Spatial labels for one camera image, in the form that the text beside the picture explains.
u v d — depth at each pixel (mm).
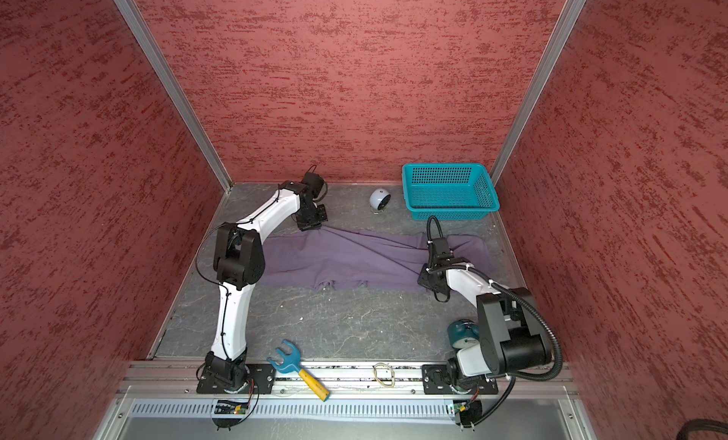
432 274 694
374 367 762
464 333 757
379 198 1065
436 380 741
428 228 789
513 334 437
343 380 757
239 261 587
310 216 852
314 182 831
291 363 748
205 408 708
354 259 952
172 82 877
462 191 1185
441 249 737
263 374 752
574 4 722
